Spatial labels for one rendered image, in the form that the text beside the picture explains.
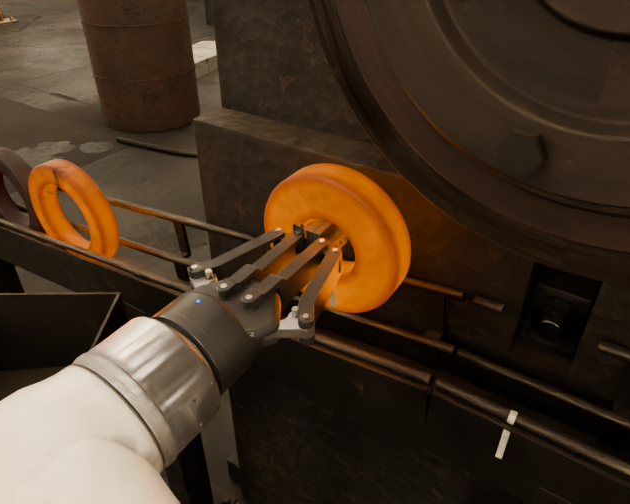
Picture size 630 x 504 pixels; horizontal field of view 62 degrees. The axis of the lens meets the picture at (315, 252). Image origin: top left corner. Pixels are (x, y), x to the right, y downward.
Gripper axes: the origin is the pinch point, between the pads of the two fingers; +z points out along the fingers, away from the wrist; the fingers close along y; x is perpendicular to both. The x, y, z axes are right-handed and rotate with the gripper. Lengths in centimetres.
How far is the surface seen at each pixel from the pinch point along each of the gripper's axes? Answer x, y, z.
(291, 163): 0.3, -11.4, 8.8
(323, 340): -14.3, -0.5, -1.5
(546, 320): -9.9, 19.7, 9.4
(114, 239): -18.5, -43.4, 2.7
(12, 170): -11, -65, 1
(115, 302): -11.7, -22.7, -11.5
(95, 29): -34, -237, 140
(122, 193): -88, -171, 87
